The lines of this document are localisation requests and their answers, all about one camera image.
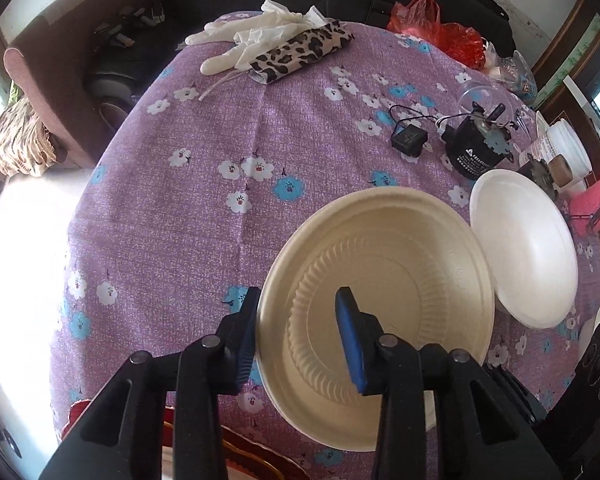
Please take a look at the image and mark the black power adapter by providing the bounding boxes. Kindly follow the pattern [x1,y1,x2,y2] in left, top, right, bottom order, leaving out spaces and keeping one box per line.
[390,104,443,155]

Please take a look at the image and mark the red glass plate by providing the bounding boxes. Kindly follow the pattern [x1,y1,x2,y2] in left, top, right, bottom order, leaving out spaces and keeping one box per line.
[66,399,308,480]

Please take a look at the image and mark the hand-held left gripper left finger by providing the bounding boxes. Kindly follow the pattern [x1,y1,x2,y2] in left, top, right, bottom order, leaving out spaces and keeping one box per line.
[39,287,262,480]

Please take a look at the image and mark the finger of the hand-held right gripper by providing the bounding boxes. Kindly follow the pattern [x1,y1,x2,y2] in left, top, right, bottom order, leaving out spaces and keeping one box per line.
[481,364,549,427]

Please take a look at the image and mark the white plastic jar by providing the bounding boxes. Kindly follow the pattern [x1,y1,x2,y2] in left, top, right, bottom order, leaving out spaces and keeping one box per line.
[519,117,594,197]

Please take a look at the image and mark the red plastic bag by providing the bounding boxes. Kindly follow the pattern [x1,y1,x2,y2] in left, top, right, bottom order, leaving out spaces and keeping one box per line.
[385,0,484,69]

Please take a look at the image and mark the clear plastic bag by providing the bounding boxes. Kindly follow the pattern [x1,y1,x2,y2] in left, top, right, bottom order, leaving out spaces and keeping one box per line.
[484,39,539,109]

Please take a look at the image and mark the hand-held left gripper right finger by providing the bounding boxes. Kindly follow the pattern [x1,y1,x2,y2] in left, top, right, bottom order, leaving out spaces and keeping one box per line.
[334,287,562,480]

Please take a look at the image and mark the large white foam bowl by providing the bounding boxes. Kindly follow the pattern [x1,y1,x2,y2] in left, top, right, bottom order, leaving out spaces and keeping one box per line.
[468,168,579,330]

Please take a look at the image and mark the brown armchair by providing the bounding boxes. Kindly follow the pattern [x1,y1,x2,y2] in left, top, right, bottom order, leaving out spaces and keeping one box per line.
[2,44,112,172]

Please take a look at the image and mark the cream ribbed plastic bowl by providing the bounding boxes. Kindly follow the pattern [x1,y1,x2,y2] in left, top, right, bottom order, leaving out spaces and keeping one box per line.
[256,187,496,453]

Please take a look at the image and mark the patterned beige cloth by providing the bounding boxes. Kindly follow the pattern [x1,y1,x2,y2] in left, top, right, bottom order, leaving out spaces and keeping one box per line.
[0,96,57,179]

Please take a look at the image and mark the bottle with cork stopper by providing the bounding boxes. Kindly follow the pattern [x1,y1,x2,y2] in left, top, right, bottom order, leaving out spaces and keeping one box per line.
[526,154,574,197]

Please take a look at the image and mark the pink thermos with knitted sleeve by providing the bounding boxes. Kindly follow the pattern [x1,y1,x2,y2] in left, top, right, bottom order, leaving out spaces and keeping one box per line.
[567,171,600,235]

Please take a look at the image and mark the white glove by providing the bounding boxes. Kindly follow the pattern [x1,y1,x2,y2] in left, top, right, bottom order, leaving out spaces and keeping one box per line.
[201,26,301,77]
[185,0,327,47]

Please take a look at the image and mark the black cylindrical device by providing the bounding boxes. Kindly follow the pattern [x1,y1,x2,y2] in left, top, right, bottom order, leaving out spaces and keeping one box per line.
[439,104,515,182]

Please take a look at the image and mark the leopard print cloth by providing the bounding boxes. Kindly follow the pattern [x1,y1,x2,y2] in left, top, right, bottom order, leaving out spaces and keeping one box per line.
[249,19,355,85]

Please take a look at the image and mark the purple floral tablecloth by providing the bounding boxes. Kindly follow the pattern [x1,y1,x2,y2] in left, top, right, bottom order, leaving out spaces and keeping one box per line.
[49,9,600,480]

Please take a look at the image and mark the clear plastic cup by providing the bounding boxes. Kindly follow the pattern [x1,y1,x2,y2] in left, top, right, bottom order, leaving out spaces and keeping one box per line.
[456,81,502,117]

